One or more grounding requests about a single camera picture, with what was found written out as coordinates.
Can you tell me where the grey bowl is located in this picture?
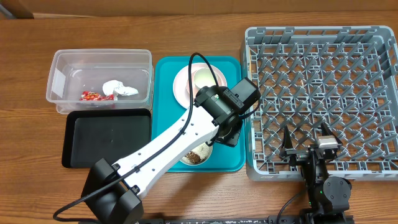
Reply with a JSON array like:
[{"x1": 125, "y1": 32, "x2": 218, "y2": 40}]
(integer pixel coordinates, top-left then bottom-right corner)
[{"x1": 179, "y1": 141, "x2": 214, "y2": 166}]

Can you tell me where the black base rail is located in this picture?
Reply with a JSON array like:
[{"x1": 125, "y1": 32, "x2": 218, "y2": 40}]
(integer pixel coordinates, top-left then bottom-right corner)
[{"x1": 137, "y1": 215, "x2": 355, "y2": 224}]

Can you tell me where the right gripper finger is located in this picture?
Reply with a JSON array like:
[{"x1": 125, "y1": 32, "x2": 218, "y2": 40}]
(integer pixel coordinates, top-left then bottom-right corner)
[
  {"x1": 282, "y1": 126, "x2": 293, "y2": 150},
  {"x1": 320, "y1": 122, "x2": 342, "y2": 145}
]

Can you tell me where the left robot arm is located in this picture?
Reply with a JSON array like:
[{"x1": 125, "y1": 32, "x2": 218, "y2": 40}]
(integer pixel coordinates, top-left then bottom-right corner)
[{"x1": 81, "y1": 86, "x2": 249, "y2": 223}]

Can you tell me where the black plastic tray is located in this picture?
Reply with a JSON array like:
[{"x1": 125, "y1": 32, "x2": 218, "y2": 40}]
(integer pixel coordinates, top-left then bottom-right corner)
[{"x1": 62, "y1": 109, "x2": 151, "y2": 168}]

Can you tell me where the brown food piece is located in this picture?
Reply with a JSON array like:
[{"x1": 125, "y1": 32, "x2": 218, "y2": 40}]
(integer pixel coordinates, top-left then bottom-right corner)
[{"x1": 183, "y1": 152, "x2": 202, "y2": 165}]

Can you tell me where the white paper cup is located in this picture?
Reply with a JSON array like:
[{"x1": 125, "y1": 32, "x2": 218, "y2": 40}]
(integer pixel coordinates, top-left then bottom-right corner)
[{"x1": 193, "y1": 68, "x2": 216, "y2": 89}]

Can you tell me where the teal serving tray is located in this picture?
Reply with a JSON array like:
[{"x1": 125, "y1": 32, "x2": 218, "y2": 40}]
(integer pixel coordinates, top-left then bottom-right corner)
[{"x1": 152, "y1": 56, "x2": 246, "y2": 172}]

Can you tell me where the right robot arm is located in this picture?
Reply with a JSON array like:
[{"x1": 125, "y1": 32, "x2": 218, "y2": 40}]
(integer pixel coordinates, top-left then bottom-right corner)
[{"x1": 276, "y1": 123, "x2": 354, "y2": 223}]

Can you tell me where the small pink plate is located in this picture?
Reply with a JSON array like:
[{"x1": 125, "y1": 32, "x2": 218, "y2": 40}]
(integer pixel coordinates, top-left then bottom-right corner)
[{"x1": 185, "y1": 68, "x2": 223, "y2": 97}]

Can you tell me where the white rice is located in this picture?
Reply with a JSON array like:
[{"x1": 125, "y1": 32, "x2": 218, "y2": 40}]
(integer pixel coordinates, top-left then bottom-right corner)
[{"x1": 183, "y1": 142, "x2": 211, "y2": 163}]

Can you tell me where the white tissue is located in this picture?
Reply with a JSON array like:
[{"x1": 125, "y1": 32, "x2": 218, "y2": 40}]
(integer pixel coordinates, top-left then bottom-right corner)
[{"x1": 102, "y1": 80, "x2": 139, "y2": 96}]

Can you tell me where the grey dishwasher rack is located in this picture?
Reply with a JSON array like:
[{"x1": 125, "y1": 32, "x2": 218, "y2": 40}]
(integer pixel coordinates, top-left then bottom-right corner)
[{"x1": 241, "y1": 26, "x2": 397, "y2": 181}]

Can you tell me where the clear plastic bin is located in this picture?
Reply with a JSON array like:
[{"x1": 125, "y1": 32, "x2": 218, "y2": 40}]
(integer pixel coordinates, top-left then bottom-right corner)
[{"x1": 46, "y1": 49, "x2": 154, "y2": 114}]

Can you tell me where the red snack wrapper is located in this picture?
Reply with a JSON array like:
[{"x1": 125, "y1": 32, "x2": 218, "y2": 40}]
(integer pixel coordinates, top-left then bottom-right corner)
[{"x1": 80, "y1": 91, "x2": 115, "y2": 101}]

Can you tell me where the large pink plate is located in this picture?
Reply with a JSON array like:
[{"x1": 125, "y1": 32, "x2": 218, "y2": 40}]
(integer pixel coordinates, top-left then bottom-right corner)
[{"x1": 173, "y1": 63, "x2": 227, "y2": 108}]

